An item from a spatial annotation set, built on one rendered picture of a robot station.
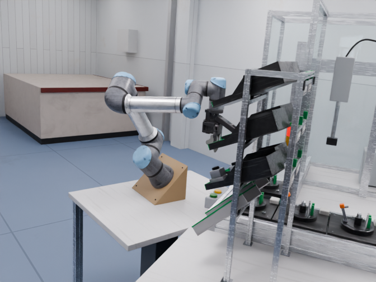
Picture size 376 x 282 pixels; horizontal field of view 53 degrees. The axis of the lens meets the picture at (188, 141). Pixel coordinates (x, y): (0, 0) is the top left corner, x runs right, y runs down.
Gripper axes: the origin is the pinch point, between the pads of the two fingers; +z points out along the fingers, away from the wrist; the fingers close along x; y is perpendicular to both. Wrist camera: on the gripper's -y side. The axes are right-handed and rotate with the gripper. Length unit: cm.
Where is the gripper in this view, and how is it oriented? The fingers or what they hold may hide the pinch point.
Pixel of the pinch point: (216, 150)
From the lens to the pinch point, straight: 186.5
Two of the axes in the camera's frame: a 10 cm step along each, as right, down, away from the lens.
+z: -0.7, 9.7, 2.4
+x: -4.0, 1.9, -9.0
